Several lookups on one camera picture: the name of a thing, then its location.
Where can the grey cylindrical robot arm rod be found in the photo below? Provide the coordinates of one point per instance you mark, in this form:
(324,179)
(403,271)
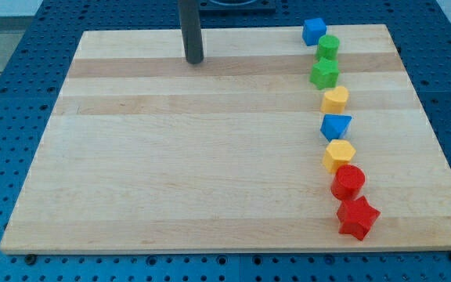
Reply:
(189,19)

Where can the light wooden board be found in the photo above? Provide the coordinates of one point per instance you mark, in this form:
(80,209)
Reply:
(145,153)

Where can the blue triangle block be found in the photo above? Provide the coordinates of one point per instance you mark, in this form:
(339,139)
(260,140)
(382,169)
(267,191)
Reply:
(335,126)

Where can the yellow hexagon block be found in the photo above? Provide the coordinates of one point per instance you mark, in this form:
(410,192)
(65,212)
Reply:
(337,153)

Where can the yellow heart block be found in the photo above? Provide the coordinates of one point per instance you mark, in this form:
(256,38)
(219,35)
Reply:
(334,101)

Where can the green star block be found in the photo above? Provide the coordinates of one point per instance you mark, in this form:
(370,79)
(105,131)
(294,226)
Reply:
(324,74)

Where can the red cylinder block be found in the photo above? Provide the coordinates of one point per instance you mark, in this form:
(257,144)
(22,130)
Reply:
(347,183)

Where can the green cylinder block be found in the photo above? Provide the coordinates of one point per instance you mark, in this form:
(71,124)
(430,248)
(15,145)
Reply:
(327,47)

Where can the blue cube block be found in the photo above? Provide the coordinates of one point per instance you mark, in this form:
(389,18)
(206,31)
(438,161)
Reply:
(313,30)

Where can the red star block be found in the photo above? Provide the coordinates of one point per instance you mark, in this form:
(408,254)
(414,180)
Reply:
(356,217)

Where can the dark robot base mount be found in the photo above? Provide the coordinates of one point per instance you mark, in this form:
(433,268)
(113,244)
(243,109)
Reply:
(237,6)

